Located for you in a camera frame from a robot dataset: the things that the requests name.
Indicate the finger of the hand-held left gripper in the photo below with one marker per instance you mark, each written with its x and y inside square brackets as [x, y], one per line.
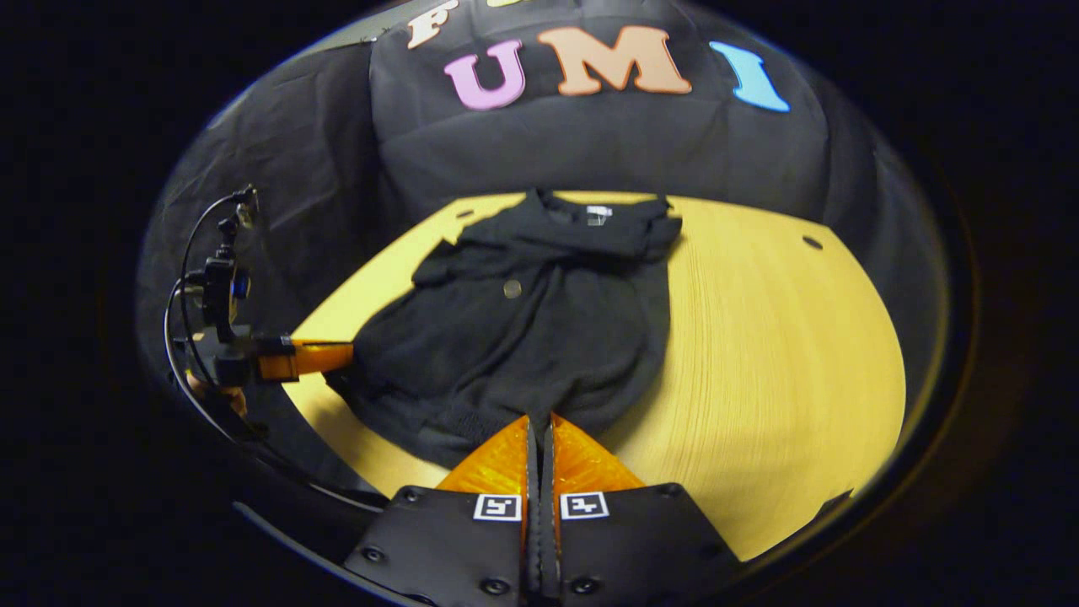
[320, 357]

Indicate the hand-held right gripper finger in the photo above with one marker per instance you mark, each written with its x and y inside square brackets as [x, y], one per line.
[529, 464]
[547, 464]

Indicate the black knit garment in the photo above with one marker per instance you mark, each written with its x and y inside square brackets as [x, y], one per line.
[523, 337]

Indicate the black backdrop cloth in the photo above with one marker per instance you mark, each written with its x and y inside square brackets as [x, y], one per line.
[590, 143]

